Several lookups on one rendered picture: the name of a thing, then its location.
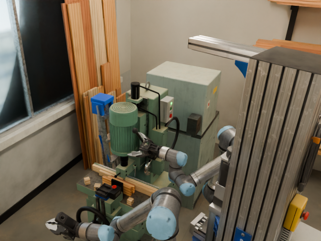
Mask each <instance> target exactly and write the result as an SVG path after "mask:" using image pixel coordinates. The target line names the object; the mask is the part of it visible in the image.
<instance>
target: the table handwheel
mask: <svg viewBox="0 0 321 241"><path fill-rule="evenodd" d="M82 211H90V212H92V213H94V220H93V221H92V223H94V224H100V223H101V222H102V221H103V222H104V224H105V225H107V226H109V225H110V223H109V221H108V220H107V218H106V217H105V216H104V215H103V214H102V213H101V212H100V211H98V210H97V209H95V208H93V207H89V206H83V207H81V208H79V209H78V211H77V213H76V221H77V222H79V223H80V222H81V217H80V215H81V212H82ZM97 216H98V218H96V217H97Z"/></svg>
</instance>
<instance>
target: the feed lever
mask: <svg viewBox="0 0 321 241"><path fill-rule="evenodd" d="M132 132H133V133H135V134H136V135H137V136H138V137H139V139H140V140H141V142H143V139H142V138H141V136H140V135H139V134H138V129H137V128H133V129H132ZM148 158H149V159H151V160H156V158H157V157H156V156H155V157H153V158H150V157H149V156H148Z"/></svg>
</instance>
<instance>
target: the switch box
mask: <svg viewBox="0 0 321 241"><path fill-rule="evenodd" d="M171 102H172V106H170V105H171ZM173 104H174V98H173V97H169V96H166V97H164V98H163V99H161V100H160V121H161V122H164V123H167V122H168V121H170V120H171V119H172V118H173ZM170 107H172V109H171V112H170ZM170 114H172V117H171V119H169V118H170Z"/></svg>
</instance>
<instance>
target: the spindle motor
mask: <svg viewBox="0 0 321 241"><path fill-rule="evenodd" d="M109 122H110V149H111V152H112V153H113V154H114V155H117V156H129V155H127V154H128V153H131V152H133V151H135V152H136V151H137V149H138V136H137V135H136V134H135V133H133V132H132V129H133V128H138V108H137V106H136V105H135V104H133V103H130V102H118V103H114V104H112V105H111V106H110V108H109Z"/></svg>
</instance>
